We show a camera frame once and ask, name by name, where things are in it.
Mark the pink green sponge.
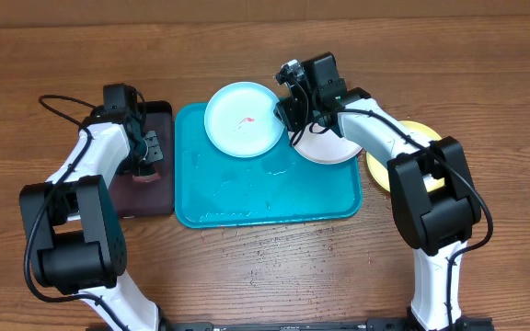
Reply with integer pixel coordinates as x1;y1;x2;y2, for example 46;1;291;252
132;173;161;183

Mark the white plate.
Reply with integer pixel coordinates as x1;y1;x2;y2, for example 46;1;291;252
294;124;363;165

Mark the light blue plate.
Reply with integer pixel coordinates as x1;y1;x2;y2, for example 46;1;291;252
204;82;285;158

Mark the yellow plate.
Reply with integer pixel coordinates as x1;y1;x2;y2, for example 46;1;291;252
365;120;444;192

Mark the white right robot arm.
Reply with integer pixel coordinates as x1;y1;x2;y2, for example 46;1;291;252
275;74;494;330

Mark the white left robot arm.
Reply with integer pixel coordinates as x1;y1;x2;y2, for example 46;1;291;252
19;84;172;330

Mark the black tray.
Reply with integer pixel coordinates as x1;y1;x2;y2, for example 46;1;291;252
109;100;175;218

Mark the teal plastic tray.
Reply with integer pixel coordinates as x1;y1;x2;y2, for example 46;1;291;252
174;103;363;229

